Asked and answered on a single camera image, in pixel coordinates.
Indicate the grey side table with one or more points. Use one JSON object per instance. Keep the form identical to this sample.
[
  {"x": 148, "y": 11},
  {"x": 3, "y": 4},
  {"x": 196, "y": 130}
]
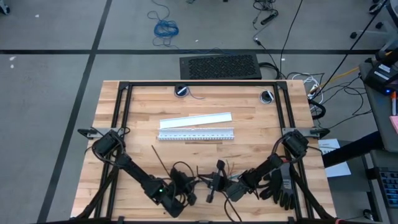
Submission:
[{"x": 381, "y": 124}]

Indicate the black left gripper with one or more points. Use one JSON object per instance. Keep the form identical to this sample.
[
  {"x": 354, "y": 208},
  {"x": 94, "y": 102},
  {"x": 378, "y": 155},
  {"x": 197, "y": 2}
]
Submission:
[{"x": 178, "y": 182}]

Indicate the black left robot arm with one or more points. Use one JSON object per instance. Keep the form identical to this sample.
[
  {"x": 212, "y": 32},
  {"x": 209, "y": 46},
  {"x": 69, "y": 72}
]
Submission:
[{"x": 136, "y": 174}]

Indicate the white paper sheet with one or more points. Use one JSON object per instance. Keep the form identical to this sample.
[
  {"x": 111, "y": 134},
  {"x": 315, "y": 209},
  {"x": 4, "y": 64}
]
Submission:
[{"x": 337, "y": 169}]

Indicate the black perforated floor case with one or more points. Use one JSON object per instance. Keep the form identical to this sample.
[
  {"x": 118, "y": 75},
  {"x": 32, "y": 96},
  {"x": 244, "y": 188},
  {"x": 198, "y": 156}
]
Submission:
[{"x": 220, "y": 67}]

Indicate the white duct cover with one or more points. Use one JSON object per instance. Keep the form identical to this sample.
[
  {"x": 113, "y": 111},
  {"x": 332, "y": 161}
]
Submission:
[{"x": 196, "y": 120}]

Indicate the black slanted bar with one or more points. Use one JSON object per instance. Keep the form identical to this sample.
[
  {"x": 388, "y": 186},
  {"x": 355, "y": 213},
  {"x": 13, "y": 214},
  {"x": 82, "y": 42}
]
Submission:
[{"x": 351, "y": 151}]

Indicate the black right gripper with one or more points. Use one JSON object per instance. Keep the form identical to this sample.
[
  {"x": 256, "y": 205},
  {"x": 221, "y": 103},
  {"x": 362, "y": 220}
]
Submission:
[{"x": 237, "y": 191}]

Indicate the black keyboard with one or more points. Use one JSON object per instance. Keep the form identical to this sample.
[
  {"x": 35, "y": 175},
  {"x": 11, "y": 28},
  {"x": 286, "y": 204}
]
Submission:
[{"x": 390, "y": 186}]

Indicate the pink sticky notes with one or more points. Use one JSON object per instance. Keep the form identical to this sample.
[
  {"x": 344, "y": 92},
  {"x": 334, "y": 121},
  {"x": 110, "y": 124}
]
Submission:
[{"x": 395, "y": 124}]

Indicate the orange marker pen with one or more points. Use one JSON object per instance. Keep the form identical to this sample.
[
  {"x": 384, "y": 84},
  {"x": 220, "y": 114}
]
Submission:
[{"x": 394, "y": 104}]

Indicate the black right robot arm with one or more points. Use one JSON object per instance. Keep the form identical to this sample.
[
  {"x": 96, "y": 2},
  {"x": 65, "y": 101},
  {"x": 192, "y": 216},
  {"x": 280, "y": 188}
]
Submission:
[{"x": 264, "y": 169}]

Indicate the black work glove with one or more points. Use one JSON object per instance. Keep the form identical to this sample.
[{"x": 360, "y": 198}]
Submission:
[
  {"x": 286, "y": 186},
  {"x": 269, "y": 186}
]

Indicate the black power strip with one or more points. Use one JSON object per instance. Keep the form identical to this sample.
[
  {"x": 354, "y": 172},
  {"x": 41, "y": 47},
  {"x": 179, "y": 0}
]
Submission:
[{"x": 269, "y": 19}]

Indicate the black label printer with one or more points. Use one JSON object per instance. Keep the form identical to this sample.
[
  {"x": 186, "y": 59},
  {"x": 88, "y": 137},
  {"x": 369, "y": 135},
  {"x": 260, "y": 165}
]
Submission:
[{"x": 381, "y": 76}]

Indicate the black zip tie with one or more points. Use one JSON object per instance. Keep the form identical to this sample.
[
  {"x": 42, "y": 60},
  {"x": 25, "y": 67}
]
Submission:
[{"x": 160, "y": 159}]

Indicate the black aluminium table frame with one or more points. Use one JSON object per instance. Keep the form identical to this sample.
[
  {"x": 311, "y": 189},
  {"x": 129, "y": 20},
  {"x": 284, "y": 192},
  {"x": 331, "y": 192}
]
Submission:
[{"x": 202, "y": 83}]

